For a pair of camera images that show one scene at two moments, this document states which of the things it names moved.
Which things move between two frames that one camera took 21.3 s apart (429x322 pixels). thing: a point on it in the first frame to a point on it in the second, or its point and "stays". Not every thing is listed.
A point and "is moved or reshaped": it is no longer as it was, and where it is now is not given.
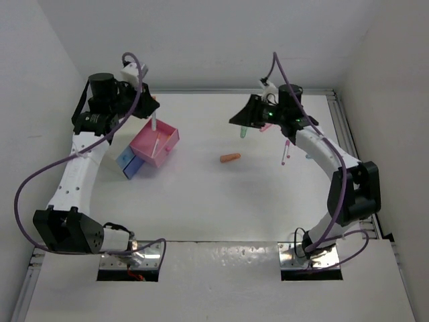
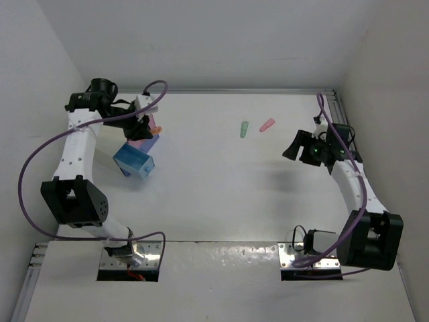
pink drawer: (154, 146) is moved or reshaped
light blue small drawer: (125, 157) is moved or reshaped
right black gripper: (249, 115) to (301, 140)
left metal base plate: (149, 257) stays
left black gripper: (146, 104) to (138, 130)
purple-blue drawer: (133, 167) to (146, 145)
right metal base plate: (288, 259) stays
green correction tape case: (243, 131) stays
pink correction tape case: (266, 126) stays
